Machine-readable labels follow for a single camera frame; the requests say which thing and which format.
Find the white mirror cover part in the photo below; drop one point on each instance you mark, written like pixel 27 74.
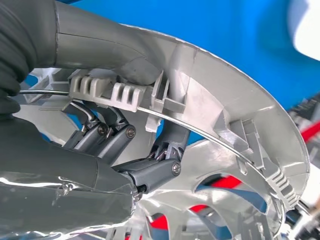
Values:
pixel 307 33

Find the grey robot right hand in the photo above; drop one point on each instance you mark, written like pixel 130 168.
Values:
pixel 50 185

